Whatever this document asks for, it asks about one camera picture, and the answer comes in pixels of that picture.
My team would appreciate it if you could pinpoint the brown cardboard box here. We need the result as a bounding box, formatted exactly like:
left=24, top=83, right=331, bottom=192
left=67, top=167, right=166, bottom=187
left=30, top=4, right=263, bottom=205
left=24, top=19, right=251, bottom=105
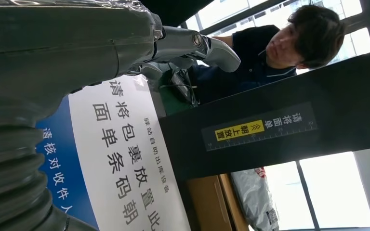
left=185, top=173, right=250, bottom=231

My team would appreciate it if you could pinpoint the plump grey mailer package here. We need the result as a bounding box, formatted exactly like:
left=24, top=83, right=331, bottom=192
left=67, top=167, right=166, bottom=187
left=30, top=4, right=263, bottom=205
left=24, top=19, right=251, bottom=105
left=230, top=167, right=280, bottom=231

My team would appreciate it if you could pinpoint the scanner base with printed pad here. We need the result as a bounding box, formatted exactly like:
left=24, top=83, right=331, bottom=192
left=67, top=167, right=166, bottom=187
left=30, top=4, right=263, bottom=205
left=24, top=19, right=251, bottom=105
left=34, top=74, right=193, bottom=231

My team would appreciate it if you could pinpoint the dark power adapter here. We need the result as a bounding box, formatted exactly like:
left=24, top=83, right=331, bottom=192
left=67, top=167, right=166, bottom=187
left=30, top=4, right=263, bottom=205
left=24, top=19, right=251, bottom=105
left=170, top=70, right=195, bottom=103

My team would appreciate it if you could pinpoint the person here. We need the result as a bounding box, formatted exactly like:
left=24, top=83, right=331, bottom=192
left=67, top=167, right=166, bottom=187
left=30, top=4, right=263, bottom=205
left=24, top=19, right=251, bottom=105
left=187, top=4, right=347, bottom=106

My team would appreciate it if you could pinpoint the black scanner column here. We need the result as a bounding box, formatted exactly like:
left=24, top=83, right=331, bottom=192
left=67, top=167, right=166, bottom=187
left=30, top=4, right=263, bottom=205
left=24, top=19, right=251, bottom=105
left=157, top=45, right=370, bottom=183

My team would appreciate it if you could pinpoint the black desk cable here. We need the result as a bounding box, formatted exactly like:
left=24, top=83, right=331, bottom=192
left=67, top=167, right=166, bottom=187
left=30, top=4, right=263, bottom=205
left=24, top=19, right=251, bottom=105
left=159, top=67, right=202, bottom=107

